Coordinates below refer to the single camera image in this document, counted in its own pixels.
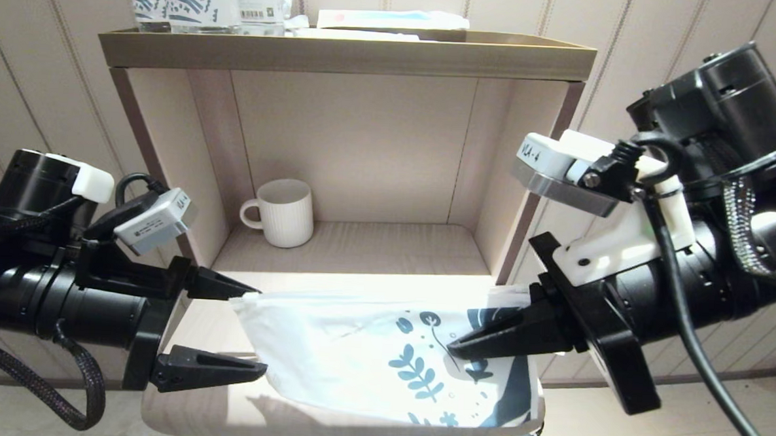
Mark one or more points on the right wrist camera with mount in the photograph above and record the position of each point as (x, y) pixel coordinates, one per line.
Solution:
(560, 166)

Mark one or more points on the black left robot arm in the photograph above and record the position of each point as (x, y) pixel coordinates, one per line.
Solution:
(11, 293)

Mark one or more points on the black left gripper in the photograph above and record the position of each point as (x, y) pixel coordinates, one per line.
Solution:
(109, 304)

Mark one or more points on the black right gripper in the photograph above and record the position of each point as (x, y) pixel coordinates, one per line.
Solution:
(619, 320)

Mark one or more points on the crumpled clear plastic wrapper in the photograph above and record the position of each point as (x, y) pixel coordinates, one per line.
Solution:
(295, 19)

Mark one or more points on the white floral pouch bag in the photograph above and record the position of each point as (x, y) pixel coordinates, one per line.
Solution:
(355, 361)

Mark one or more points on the white blue toothbrush packet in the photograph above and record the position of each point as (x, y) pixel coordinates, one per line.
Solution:
(390, 19)

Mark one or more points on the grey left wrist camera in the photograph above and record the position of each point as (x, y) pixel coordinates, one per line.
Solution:
(152, 224)

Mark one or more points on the beige wooden shelf cabinet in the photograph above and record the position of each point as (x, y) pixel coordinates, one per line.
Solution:
(365, 145)

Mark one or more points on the white ribbed ceramic mug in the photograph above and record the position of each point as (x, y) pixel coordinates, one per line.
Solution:
(288, 215)

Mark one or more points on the blue patterned package on top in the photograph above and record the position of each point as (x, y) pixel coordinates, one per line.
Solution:
(201, 0)

